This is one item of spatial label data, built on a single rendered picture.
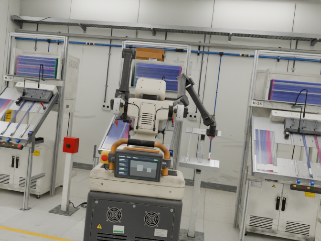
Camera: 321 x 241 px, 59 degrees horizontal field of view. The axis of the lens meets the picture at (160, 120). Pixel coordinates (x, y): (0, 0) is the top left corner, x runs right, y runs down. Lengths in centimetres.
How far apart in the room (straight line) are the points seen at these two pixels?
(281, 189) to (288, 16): 277
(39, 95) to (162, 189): 226
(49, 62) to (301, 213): 313
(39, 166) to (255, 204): 236
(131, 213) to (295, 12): 404
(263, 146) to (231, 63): 207
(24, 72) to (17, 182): 128
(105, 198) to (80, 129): 346
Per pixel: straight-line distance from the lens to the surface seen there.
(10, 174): 374
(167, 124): 297
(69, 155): 312
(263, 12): 487
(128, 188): 163
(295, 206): 315
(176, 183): 161
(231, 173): 466
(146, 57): 354
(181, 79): 236
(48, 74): 359
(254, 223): 314
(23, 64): 378
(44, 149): 346
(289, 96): 315
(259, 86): 329
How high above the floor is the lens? 119
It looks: 3 degrees down
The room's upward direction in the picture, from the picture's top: 6 degrees clockwise
